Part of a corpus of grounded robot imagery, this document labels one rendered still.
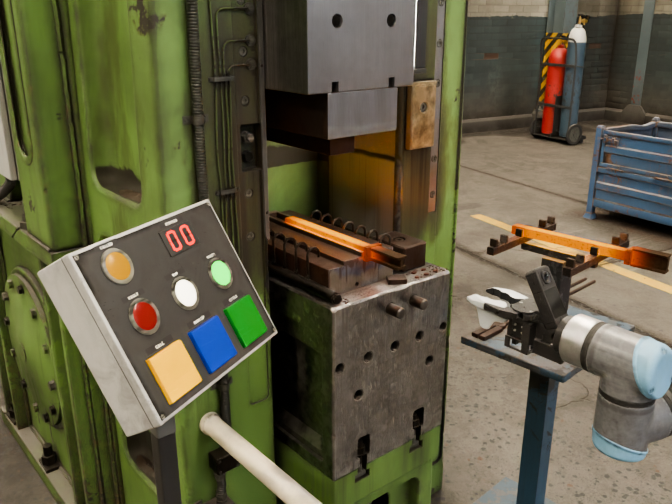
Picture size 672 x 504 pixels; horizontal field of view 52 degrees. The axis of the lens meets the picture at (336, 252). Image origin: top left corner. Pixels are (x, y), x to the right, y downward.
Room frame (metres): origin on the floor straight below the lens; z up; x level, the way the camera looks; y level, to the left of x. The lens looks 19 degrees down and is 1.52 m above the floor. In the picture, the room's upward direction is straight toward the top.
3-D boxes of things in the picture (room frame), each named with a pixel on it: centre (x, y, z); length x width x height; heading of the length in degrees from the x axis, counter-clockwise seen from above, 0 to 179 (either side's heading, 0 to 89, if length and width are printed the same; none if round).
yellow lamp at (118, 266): (0.97, 0.33, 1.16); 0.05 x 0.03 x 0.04; 130
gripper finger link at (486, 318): (1.21, -0.29, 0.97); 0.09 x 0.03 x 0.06; 53
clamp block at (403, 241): (1.65, -0.16, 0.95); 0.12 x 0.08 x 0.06; 40
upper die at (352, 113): (1.66, 0.07, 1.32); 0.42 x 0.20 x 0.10; 40
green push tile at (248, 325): (1.11, 0.16, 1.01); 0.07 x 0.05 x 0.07; 155
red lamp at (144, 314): (0.95, 0.29, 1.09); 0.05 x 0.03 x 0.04; 130
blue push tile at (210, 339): (1.02, 0.20, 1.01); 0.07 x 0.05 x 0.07; 155
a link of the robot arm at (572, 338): (1.09, -0.43, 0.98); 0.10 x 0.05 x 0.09; 130
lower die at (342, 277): (1.66, 0.07, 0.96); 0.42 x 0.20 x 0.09; 40
